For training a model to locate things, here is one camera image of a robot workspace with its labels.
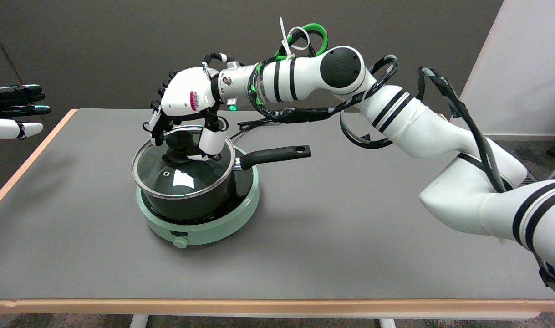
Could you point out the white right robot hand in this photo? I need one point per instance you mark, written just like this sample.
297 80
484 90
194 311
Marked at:
188 98

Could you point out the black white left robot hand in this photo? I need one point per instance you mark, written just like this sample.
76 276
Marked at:
13 111

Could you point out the glass pot lid black knob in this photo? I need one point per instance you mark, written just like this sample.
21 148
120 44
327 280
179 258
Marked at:
181 175

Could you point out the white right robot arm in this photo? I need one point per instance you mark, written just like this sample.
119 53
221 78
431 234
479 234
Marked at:
395 118

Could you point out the mint green induction cooker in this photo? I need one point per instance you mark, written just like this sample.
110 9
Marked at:
222 223

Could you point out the white table leg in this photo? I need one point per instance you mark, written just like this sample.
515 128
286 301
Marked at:
139 321
387 323

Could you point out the white partition panel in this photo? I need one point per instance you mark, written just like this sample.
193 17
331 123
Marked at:
523 64

